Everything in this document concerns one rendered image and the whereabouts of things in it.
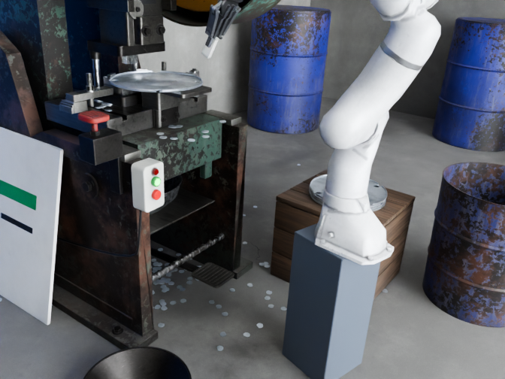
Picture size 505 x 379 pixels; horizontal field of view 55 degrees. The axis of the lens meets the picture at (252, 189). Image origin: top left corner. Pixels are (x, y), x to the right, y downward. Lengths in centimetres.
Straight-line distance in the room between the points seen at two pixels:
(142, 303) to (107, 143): 53
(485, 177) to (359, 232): 95
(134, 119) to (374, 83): 73
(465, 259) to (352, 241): 65
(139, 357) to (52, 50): 99
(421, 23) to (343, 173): 40
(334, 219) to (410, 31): 50
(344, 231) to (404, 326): 66
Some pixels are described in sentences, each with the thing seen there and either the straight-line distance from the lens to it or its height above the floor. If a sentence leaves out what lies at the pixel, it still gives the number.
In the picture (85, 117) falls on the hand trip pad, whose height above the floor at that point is 76.
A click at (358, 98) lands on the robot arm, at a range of 119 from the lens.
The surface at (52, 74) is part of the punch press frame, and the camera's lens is 174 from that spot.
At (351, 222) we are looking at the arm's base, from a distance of 130.
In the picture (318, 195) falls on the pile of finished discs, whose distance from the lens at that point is 180.
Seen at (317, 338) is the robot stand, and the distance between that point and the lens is 149.
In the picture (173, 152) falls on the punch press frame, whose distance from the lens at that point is 156.
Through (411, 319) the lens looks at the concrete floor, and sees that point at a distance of 192.
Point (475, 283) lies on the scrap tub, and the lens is 190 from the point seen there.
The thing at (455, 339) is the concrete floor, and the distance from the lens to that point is 189.
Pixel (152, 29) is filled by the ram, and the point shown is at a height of 94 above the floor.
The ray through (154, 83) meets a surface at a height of 79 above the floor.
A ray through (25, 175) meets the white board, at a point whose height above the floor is 47.
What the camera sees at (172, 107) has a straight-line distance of 160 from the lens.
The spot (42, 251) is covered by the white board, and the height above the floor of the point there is 24.
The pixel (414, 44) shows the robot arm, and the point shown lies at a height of 99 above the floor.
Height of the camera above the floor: 112
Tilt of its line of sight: 24 degrees down
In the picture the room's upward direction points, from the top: 3 degrees clockwise
